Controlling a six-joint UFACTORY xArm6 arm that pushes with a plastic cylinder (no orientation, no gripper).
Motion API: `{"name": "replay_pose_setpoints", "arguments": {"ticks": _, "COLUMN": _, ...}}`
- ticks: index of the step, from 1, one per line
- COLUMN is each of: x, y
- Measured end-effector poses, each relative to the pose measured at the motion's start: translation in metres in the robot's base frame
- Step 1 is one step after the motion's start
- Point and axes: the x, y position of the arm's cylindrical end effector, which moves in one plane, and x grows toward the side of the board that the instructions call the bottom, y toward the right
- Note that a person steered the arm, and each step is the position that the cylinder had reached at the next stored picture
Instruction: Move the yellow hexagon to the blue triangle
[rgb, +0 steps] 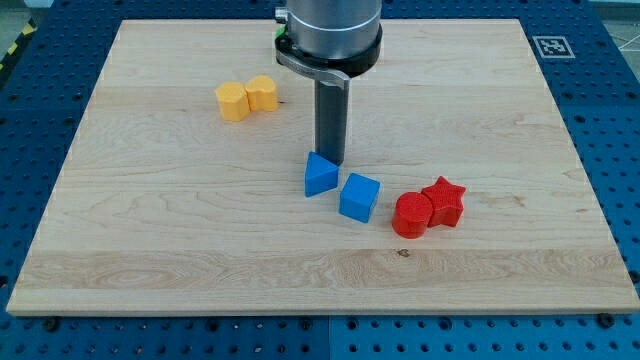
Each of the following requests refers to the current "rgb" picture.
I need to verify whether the blue cube block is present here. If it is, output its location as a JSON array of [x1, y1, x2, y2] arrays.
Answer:
[[339, 173, 381, 223]]

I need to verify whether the red cylinder block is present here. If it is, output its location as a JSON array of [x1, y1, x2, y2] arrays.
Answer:
[[392, 192, 433, 239]]

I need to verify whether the white fiducial marker tag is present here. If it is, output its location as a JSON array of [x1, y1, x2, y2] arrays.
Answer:
[[532, 35, 575, 59]]

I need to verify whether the red star block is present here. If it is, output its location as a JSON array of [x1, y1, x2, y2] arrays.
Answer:
[[421, 176, 466, 227]]

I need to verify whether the yellow hexagon block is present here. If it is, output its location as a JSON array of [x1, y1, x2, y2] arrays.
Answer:
[[215, 82, 251, 121]]

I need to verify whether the black end effector flange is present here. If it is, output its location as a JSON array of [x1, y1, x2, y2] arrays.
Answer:
[[274, 25, 383, 89]]

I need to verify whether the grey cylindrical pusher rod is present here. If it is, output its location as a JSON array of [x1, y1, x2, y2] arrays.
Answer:
[[314, 81, 348, 165]]

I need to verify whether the yellow heart block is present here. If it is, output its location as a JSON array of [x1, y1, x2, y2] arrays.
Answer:
[[245, 75, 279, 111]]

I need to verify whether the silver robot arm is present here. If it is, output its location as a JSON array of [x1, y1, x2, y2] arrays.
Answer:
[[274, 0, 383, 165]]

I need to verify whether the wooden board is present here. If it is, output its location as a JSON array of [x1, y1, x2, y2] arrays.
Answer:
[[7, 19, 639, 316]]

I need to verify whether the blue triangle block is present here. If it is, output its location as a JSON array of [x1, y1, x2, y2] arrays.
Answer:
[[304, 152, 339, 197]]

